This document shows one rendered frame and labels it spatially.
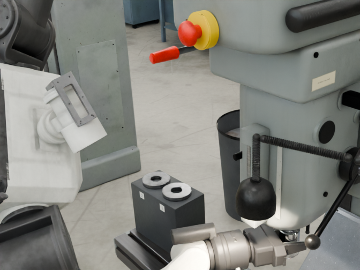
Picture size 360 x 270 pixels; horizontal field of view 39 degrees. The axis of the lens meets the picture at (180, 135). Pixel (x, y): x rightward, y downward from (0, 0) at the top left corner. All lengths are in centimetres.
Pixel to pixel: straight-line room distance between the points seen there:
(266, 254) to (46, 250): 49
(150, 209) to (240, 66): 79
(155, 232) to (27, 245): 81
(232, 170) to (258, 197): 230
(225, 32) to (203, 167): 324
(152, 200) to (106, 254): 165
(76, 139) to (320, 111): 43
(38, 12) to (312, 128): 56
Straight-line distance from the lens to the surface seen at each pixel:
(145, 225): 168
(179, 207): 151
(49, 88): 88
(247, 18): 76
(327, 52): 87
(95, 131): 86
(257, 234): 117
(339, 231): 158
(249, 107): 100
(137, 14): 836
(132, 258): 167
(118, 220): 347
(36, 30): 103
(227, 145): 312
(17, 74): 97
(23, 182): 90
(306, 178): 99
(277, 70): 87
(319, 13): 76
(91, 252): 324
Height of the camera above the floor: 196
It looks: 26 degrees down
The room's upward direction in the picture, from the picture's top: 3 degrees counter-clockwise
